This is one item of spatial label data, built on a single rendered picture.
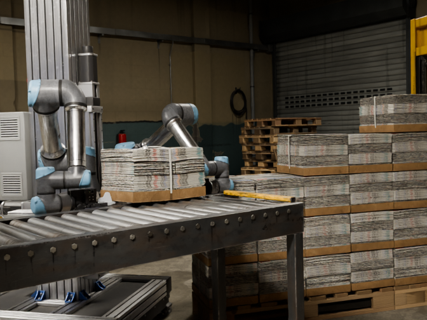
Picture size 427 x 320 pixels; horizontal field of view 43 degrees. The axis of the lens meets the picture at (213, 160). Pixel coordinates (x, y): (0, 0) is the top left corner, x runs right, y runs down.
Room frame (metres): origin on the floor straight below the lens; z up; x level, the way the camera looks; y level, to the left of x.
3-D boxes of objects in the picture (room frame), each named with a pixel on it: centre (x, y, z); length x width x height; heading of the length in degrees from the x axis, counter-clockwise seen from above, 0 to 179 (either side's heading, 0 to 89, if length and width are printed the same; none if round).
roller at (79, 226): (1.89, 0.49, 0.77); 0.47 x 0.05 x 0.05; 39
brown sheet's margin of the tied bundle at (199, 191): (2.54, 0.19, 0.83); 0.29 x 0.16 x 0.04; 39
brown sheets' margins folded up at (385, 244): (3.25, -0.46, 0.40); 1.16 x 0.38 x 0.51; 107
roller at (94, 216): (1.97, 0.39, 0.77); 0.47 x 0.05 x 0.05; 39
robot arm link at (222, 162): (2.82, -0.03, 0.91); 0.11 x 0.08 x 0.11; 137
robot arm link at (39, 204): (2.24, 0.69, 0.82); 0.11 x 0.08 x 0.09; 129
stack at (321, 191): (3.25, -0.45, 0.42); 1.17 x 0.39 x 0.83; 107
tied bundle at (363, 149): (3.37, -0.87, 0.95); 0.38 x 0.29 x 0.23; 16
